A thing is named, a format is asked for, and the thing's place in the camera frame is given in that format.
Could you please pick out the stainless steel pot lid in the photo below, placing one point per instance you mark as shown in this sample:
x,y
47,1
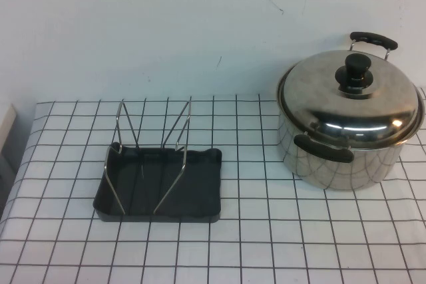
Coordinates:
x,y
316,97

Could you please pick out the white black-grid tablecloth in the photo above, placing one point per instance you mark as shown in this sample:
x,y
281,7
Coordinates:
x,y
266,247

